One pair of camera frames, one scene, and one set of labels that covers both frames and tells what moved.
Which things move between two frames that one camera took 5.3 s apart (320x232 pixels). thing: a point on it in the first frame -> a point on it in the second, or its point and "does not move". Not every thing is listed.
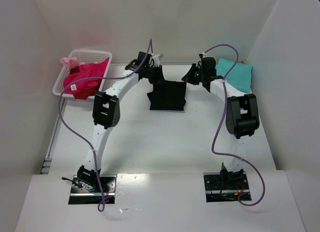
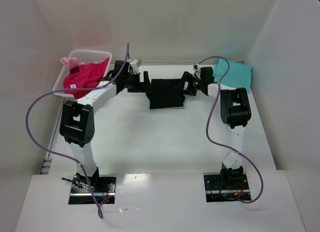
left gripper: [157, 75] -> [145, 82]
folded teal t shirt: [240, 75] does not move
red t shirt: [82, 94] does not move
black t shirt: [168, 95] does not move
